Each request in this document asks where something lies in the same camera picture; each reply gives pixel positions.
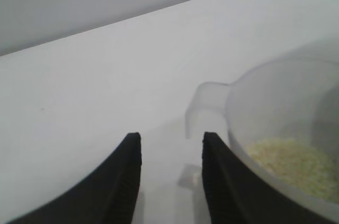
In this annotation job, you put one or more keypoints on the clear plastic measuring cup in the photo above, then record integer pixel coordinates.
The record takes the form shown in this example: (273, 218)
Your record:
(265, 102)

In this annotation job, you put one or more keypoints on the white uncooked rice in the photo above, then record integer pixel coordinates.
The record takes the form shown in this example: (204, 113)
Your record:
(291, 163)

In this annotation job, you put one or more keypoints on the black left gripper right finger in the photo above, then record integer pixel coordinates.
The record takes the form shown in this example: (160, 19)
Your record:
(233, 197)

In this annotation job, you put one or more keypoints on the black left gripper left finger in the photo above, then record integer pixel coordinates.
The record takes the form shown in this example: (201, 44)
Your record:
(106, 195)

